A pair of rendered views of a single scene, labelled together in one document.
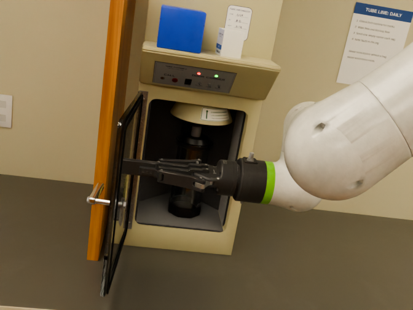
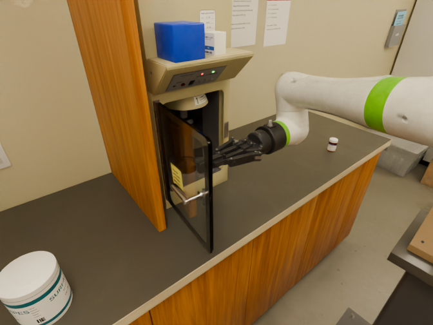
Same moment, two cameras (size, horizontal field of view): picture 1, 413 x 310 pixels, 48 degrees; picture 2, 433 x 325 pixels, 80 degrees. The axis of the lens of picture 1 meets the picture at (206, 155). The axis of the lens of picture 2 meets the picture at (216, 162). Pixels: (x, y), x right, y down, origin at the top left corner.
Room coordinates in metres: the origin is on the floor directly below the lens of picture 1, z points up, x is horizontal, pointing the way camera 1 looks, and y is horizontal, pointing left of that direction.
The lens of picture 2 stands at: (0.38, 0.42, 1.66)
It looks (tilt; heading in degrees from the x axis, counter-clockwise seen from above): 32 degrees down; 330
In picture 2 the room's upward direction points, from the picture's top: straight up
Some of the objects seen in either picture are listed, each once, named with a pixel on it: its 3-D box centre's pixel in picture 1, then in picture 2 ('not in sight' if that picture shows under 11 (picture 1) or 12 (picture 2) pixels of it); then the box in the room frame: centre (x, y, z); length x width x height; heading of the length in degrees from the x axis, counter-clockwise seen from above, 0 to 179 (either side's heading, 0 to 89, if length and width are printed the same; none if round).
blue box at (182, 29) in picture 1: (180, 28); (180, 40); (1.11, 0.11, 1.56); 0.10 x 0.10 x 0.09; 8
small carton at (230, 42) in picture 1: (229, 42); (214, 42); (1.13, -0.01, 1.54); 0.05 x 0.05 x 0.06; 16
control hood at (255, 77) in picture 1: (207, 74); (203, 71); (1.12, 0.03, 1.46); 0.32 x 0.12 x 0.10; 98
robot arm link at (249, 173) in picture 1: (247, 178); (269, 137); (0.93, -0.10, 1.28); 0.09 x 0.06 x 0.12; 8
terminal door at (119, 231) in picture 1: (122, 187); (183, 178); (0.99, 0.18, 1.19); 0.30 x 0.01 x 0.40; 3
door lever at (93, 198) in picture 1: (103, 194); (186, 191); (0.91, 0.20, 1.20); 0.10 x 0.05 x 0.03; 3
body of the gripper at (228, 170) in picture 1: (213, 176); (252, 145); (0.92, -0.02, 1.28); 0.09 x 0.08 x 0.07; 98
